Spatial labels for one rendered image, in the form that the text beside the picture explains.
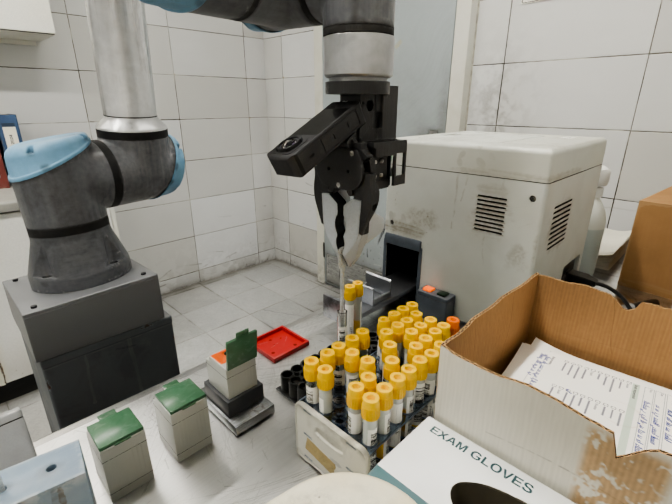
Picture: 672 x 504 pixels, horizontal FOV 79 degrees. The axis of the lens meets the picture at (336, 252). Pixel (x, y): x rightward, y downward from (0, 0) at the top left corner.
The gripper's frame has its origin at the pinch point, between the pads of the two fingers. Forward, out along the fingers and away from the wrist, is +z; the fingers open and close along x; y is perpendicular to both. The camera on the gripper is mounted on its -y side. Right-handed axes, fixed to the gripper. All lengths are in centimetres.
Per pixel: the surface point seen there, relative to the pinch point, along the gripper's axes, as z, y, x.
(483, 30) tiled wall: -48, 156, 64
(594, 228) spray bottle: 6, 60, -14
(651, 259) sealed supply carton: 11, 62, -24
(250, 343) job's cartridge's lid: 7.8, -12.5, 2.5
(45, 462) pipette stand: 7.9, -32.7, 0.0
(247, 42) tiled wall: -56, 144, 229
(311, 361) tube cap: 6.5, -11.1, -6.3
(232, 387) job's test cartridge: 12.9, -14.9, 3.2
